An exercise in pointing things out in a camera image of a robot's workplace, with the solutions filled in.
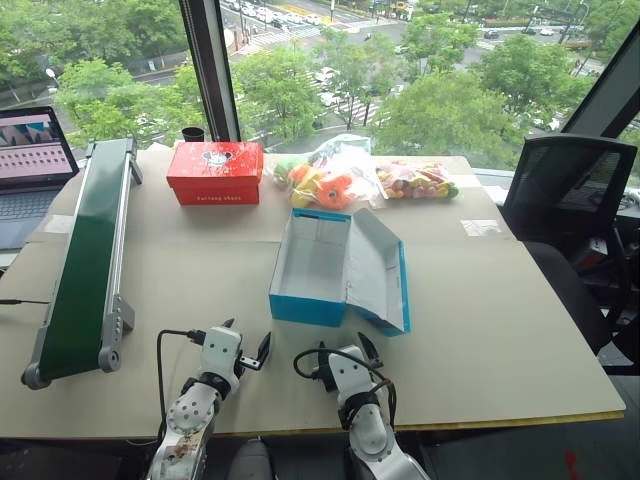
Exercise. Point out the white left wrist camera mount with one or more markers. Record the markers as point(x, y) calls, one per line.
point(220, 350)

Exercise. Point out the black cup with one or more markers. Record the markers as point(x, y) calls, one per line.
point(193, 135)

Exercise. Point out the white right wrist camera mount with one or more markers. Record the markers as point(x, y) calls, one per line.
point(350, 372)

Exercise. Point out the open laptop computer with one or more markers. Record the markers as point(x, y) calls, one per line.
point(30, 150)

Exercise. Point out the clear bag of plush toys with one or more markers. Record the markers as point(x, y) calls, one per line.
point(330, 185)

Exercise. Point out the clear tape patch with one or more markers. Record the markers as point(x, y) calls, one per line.
point(480, 226)

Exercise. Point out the clear bag of small colourful toys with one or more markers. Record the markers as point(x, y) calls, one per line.
point(415, 180)

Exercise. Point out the beige cardboard table cover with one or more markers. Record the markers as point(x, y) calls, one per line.
point(475, 325)

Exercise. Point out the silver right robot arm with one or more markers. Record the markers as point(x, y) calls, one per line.
point(375, 435)

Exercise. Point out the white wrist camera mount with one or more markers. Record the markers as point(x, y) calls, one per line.
point(220, 350)
point(350, 372)

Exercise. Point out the dark grey rounded shape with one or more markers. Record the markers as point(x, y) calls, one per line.
point(252, 462)

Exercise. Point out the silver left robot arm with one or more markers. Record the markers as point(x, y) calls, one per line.
point(187, 415)

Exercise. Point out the green conveyor belt grey frame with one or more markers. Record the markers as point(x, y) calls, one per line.
point(90, 240)

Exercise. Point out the red shoe box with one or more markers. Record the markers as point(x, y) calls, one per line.
point(215, 180)

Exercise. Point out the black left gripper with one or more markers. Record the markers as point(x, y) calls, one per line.
point(248, 362)

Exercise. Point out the black mesh office chair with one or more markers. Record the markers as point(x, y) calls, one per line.
point(565, 170)

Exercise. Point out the black window frame pillar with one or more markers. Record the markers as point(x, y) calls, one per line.
point(212, 70)

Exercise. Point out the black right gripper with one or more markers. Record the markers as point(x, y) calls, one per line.
point(327, 375)

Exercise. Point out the blue cardboard box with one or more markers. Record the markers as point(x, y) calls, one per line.
point(370, 270)

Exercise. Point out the slanted black window frame beam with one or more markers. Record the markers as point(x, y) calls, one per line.
point(605, 85)

